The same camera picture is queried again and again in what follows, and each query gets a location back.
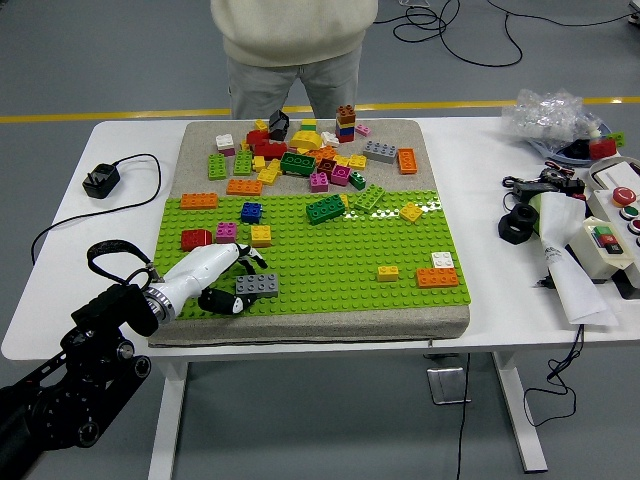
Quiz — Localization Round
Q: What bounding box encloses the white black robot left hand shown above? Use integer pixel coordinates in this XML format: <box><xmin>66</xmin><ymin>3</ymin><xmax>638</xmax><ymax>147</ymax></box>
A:
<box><xmin>158</xmin><ymin>243</ymin><xmax>269</xmax><ymax>317</ymax></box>

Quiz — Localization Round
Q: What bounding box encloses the red rounded brick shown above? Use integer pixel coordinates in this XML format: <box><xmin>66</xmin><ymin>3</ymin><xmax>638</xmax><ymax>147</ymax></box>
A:
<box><xmin>180</xmin><ymin>228</ymin><xmax>214</xmax><ymax>253</ymax></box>

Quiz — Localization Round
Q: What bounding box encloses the grey long brick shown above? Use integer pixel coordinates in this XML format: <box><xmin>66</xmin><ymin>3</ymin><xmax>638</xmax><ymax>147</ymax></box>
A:
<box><xmin>234</xmin><ymin>273</ymin><xmax>280</xmax><ymax>300</ymax></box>
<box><xmin>362</xmin><ymin>140</ymin><xmax>400</xmax><ymax>165</ymax></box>

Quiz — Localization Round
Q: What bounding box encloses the orange long brick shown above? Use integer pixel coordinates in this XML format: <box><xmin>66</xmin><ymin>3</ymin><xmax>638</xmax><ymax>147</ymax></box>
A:
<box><xmin>226</xmin><ymin>178</ymin><xmax>264</xmax><ymax>197</ymax></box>
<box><xmin>396</xmin><ymin>147</ymin><xmax>419</xmax><ymax>176</ymax></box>
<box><xmin>179</xmin><ymin>192</ymin><xmax>220</xmax><ymax>210</ymax></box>
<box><xmin>416</xmin><ymin>267</ymin><xmax>460</xmax><ymax>289</ymax></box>

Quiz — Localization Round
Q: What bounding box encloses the yellow long brick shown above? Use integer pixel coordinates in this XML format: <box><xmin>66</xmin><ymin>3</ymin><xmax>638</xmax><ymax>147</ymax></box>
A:
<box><xmin>256</xmin><ymin>158</ymin><xmax>283</xmax><ymax>187</ymax></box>

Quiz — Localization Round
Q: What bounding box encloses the green studded baseplate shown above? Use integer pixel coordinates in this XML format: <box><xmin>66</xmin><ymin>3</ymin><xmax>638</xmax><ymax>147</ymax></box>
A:
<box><xmin>153</xmin><ymin>189</ymin><xmax>474</xmax><ymax>321</ymax></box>

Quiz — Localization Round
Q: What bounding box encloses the red long brick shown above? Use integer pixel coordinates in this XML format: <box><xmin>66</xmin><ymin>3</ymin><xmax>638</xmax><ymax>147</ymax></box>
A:
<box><xmin>588</xmin><ymin>138</ymin><xmax>619</xmax><ymax>161</ymax></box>
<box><xmin>252</xmin><ymin>141</ymin><xmax>289</xmax><ymax>161</ymax></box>

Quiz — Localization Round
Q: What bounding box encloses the dark green long brick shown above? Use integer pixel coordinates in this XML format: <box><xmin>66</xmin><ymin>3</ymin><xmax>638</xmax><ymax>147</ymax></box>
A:
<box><xmin>279</xmin><ymin>151</ymin><xmax>318</xmax><ymax>178</ymax></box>
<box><xmin>305</xmin><ymin>194</ymin><xmax>347</xmax><ymax>226</ymax></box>

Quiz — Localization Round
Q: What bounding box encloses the black brick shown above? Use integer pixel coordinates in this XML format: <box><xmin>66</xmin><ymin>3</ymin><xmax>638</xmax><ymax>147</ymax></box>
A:
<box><xmin>268</xmin><ymin>109</ymin><xmax>292</xmax><ymax>142</ymax></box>

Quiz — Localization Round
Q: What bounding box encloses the yellow curved brick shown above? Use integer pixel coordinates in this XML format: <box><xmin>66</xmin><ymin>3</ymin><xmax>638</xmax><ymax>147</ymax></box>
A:
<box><xmin>288</xmin><ymin>129</ymin><xmax>324</xmax><ymax>151</ymax></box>

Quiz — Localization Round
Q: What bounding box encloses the grey-brown cushion mat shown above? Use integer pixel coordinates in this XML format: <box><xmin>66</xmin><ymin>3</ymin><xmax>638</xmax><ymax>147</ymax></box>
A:
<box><xmin>139</xmin><ymin>118</ymin><xmax>471</xmax><ymax>349</ymax></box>

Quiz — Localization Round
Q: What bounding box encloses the yellow floor tape line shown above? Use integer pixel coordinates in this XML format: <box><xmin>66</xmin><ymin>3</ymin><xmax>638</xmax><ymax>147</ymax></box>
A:
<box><xmin>0</xmin><ymin>97</ymin><xmax>640</xmax><ymax>125</ymax></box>

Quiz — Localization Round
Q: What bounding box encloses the white table leg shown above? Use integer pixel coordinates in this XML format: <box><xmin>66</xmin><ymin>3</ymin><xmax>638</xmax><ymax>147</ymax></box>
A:
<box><xmin>489</xmin><ymin>351</ymin><xmax>550</xmax><ymax>474</ymax></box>
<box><xmin>147</xmin><ymin>360</ymin><xmax>190</xmax><ymax>480</ymax></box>

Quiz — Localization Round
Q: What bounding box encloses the person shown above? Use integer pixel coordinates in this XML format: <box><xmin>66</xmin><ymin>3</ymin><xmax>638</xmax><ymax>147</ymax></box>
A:
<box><xmin>209</xmin><ymin>0</ymin><xmax>380</xmax><ymax>121</ymax></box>

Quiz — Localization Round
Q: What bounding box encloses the metal floor plate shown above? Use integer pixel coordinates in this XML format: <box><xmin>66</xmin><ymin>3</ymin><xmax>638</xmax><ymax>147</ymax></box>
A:
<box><xmin>425</xmin><ymin>367</ymin><xmax>472</xmax><ymax>405</ymax></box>

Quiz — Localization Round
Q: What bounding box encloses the large black hex nut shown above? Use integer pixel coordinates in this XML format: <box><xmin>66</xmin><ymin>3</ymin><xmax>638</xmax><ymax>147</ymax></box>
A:
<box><xmin>497</xmin><ymin>202</ymin><xmax>540</xmax><ymax>245</ymax></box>

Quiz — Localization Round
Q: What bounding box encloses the light green plastic part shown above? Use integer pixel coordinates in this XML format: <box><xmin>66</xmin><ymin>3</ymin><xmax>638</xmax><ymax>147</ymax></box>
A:
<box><xmin>527</xmin><ymin>193</ymin><xmax>546</xmax><ymax>236</ymax></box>

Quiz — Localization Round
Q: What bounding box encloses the white paper bag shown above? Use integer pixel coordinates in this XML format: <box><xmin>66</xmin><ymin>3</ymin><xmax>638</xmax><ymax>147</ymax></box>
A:
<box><xmin>537</xmin><ymin>192</ymin><xmax>621</xmax><ymax>329</ymax></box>

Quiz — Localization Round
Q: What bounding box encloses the light blue bowl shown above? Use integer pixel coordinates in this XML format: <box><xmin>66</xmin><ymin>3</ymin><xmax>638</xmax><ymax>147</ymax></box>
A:
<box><xmin>527</xmin><ymin>122</ymin><xmax>626</xmax><ymax>164</ymax></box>

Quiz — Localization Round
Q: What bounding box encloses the clear plastic bag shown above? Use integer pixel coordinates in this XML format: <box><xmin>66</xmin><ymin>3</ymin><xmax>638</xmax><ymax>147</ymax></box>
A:
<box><xmin>501</xmin><ymin>87</ymin><xmax>604</xmax><ymax>151</ymax></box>

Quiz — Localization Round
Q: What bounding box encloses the black servo motor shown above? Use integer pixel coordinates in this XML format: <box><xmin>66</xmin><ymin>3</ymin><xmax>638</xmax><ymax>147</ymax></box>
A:
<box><xmin>558</xmin><ymin>175</ymin><xmax>587</xmax><ymax>199</ymax></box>

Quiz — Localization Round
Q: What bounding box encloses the white control box with buttons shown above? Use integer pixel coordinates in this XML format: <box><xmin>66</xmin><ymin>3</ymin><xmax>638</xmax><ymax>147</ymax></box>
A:
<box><xmin>585</xmin><ymin>185</ymin><xmax>640</xmax><ymax>291</ymax></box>

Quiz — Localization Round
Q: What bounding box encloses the black plug with cord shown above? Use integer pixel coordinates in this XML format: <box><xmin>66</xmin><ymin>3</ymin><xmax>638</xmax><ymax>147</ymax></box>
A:
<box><xmin>30</xmin><ymin>152</ymin><xmax>163</xmax><ymax>265</ymax></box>

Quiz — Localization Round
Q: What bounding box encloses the black cable under table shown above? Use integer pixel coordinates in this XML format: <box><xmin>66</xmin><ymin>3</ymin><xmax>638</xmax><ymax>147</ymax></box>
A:
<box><xmin>455</xmin><ymin>352</ymin><xmax>472</xmax><ymax>480</ymax></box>

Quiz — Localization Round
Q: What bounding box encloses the black power adapter with cable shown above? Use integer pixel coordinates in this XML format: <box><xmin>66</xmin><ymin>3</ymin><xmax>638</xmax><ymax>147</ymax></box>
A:
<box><xmin>501</xmin><ymin>174</ymin><xmax>562</xmax><ymax>214</ymax></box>

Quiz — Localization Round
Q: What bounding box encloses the round black part with wires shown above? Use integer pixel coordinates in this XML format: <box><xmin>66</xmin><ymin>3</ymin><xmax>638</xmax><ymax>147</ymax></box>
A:
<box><xmin>539</xmin><ymin>159</ymin><xmax>584</xmax><ymax>185</ymax></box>

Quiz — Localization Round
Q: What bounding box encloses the black looped floor cable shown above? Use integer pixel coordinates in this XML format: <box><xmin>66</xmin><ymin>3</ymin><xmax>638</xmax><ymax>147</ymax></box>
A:
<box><xmin>372</xmin><ymin>0</ymin><xmax>525</xmax><ymax>69</ymax></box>

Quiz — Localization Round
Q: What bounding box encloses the black hanging cable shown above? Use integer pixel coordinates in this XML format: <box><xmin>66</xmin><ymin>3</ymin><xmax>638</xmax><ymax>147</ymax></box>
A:
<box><xmin>523</xmin><ymin>323</ymin><xmax>585</xmax><ymax>428</ymax></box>

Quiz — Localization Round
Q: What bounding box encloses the small white switch box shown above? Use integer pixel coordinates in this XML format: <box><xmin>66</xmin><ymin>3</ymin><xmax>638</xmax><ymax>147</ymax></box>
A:
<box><xmin>567</xmin><ymin>217</ymin><xmax>635</xmax><ymax>281</ymax></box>

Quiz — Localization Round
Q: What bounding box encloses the black long floor cable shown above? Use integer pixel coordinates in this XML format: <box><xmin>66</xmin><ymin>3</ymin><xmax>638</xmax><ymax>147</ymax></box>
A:
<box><xmin>487</xmin><ymin>0</ymin><xmax>636</xmax><ymax>27</ymax></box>

